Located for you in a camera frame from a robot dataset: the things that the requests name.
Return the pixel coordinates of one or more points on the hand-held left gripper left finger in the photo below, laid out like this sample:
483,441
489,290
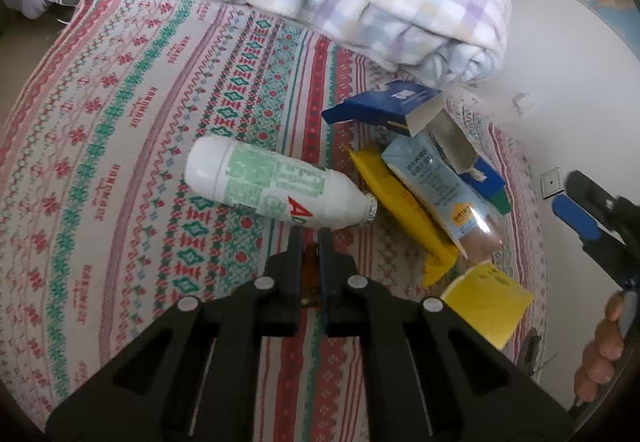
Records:
296,267

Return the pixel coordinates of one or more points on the light blue snack pouch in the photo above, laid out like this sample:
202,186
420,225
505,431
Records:
435,182

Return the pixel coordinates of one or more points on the small brown wrapper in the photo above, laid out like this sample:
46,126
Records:
310,272

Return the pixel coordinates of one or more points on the patterned red green bedsheet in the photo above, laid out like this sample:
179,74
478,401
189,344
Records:
125,121

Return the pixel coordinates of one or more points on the open blue carton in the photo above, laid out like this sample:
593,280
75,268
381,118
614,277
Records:
385,104

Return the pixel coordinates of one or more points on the yellow snack packet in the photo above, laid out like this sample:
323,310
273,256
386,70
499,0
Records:
400,209

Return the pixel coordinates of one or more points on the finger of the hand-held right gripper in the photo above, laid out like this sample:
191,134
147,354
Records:
587,189
575,214

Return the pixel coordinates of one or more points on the small dark object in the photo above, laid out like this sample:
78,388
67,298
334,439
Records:
530,349

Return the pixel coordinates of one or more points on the person's right hand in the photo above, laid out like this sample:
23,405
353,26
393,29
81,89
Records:
600,352

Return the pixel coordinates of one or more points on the small blue green carton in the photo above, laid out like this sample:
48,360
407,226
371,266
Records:
500,201

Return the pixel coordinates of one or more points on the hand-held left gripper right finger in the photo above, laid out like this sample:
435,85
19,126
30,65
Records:
325,267

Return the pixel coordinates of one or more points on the white plastic bottle green label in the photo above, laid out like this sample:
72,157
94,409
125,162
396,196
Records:
250,177

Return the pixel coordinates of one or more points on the yellow paper box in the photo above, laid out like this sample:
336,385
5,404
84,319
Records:
485,302

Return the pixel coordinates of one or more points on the white wall socket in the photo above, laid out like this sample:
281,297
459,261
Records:
553,182

